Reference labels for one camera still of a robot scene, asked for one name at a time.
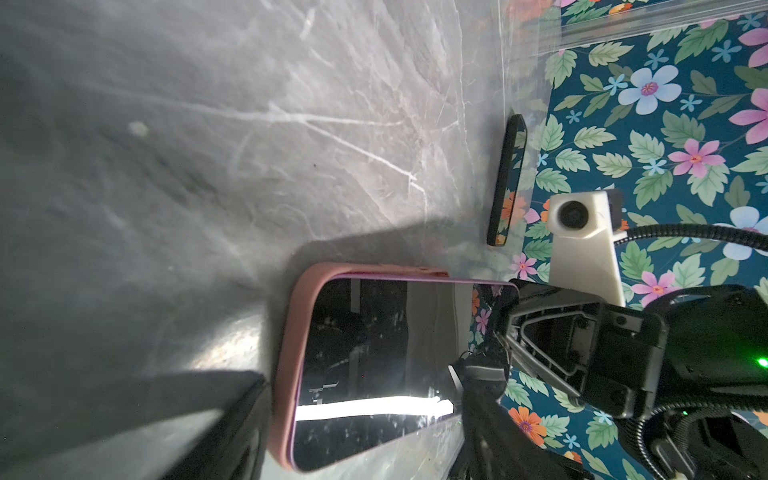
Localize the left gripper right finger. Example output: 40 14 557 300
449 356 594 479

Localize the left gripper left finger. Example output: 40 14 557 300
162 374 272 479

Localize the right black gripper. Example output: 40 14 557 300
493 279 767 479

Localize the black phone face up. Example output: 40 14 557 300
288 274 519 472

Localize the silver-edged black phone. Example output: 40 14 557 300
486 113 527 247

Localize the pink phone case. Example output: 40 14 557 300
268 262 449 471

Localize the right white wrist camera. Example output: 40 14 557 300
547 189 626 307

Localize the aluminium frame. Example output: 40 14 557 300
529 0 767 56

